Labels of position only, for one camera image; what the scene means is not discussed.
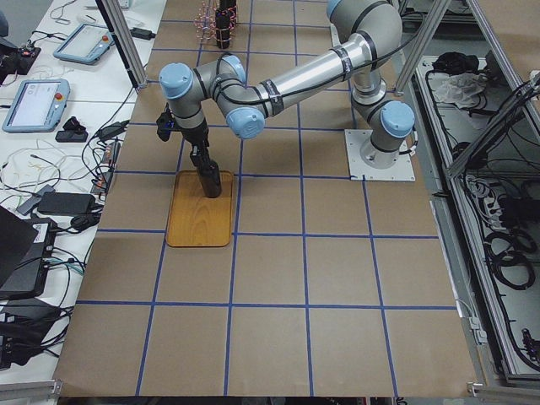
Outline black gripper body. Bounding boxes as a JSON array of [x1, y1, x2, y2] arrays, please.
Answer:
[[181, 120, 210, 163]]

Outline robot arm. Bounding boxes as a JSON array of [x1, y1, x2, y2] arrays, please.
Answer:
[[156, 1, 415, 168]]

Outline dark wine bottle middle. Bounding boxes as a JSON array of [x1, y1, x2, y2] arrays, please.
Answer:
[[196, 159, 222, 198]]

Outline dark wine bottle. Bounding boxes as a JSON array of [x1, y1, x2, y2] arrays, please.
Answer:
[[196, 159, 222, 198], [214, 0, 237, 49]]

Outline wooden tray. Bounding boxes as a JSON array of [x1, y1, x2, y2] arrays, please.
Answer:
[[166, 170, 234, 248]]

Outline teach pendant far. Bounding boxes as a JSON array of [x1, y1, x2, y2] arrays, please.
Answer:
[[53, 24, 115, 65]]

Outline teach pendant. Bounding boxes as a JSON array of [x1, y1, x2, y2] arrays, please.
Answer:
[[53, 24, 115, 65], [2, 78, 71, 133]]

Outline black power adapter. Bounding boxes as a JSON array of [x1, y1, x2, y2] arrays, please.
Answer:
[[37, 192, 95, 216]]

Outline teach pendant near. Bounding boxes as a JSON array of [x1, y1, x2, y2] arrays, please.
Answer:
[[2, 78, 71, 133]]

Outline black laptop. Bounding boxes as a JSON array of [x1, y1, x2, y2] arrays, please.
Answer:
[[1, 208, 57, 300]]

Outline white crumpled cloth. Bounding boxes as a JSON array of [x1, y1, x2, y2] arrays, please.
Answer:
[[434, 73, 487, 108]]

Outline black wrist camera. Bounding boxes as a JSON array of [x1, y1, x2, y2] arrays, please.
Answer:
[[156, 111, 176, 142]]

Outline copper wire bottle basket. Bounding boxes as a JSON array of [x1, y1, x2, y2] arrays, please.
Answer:
[[193, 1, 238, 48]]

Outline aluminium frame post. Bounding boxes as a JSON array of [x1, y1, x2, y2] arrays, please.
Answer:
[[95, 0, 148, 91]]

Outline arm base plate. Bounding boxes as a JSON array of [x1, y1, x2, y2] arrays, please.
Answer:
[[344, 129, 416, 182]]

